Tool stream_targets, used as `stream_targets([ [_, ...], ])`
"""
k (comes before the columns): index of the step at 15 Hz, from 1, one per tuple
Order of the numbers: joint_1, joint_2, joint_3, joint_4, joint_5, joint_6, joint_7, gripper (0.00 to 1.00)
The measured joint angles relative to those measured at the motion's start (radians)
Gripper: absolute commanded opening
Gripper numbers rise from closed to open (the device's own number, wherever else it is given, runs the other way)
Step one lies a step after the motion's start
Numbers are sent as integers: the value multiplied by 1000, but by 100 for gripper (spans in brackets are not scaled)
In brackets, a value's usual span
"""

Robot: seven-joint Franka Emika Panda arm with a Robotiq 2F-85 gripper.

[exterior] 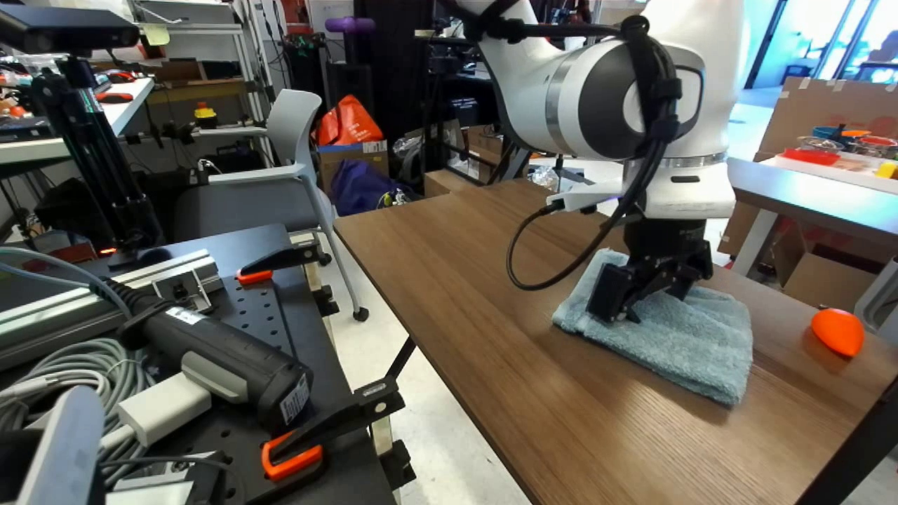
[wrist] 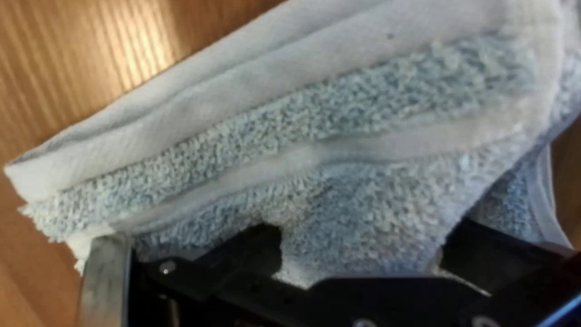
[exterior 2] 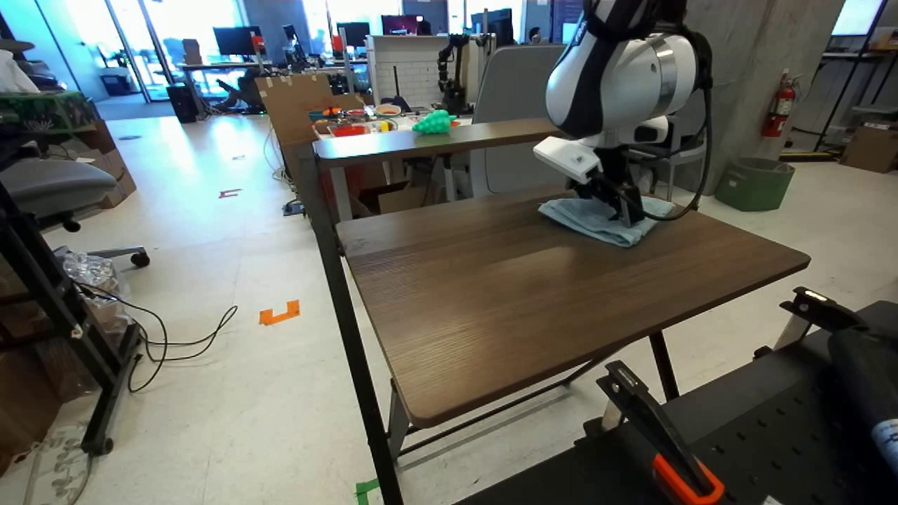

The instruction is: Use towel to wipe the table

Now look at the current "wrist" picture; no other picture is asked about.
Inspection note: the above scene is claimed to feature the grey metal wrist bracket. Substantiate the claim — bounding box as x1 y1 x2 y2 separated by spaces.
74 235 134 327

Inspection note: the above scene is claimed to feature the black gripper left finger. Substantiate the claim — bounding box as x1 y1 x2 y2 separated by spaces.
131 224 316 327

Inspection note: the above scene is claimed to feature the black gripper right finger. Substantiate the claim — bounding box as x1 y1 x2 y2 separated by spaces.
437 217 581 327

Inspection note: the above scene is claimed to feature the light blue towel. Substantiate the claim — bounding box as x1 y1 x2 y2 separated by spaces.
2 0 581 289

